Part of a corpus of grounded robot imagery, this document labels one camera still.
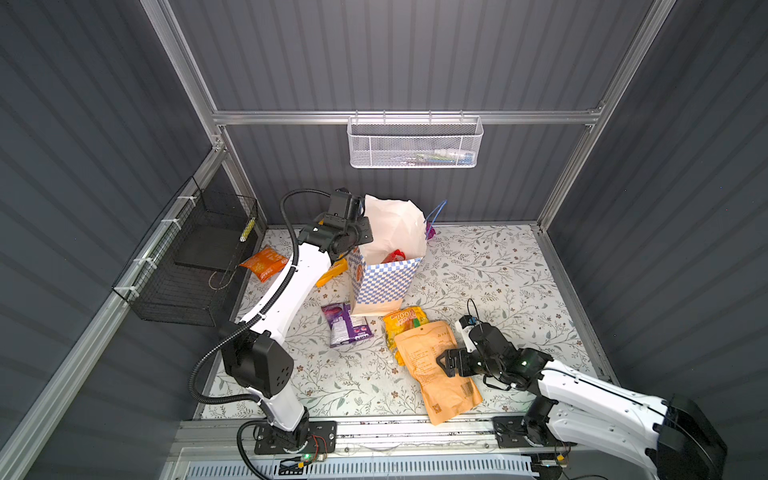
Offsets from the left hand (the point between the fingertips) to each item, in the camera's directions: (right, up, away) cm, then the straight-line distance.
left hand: (363, 228), depth 81 cm
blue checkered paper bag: (+6, -11, -7) cm, 14 cm away
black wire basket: (-43, -11, -8) cm, 45 cm away
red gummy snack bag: (+9, -8, +15) cm, 19 cm away
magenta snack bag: (+23, +2, +33) cm, 40 cm away
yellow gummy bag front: (+11, -28, +8) cm, 31 cm away
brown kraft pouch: (+21, -43, -6) cm, 49 cm away
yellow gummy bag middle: (-10, -12, +20) cm, 26 cm away
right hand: (+25, -37, 0) cm, 44 cm away
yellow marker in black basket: (-32, -1, +1) cm, 32 cm away
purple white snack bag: (-7, -29, +8) cm, 31 cm away
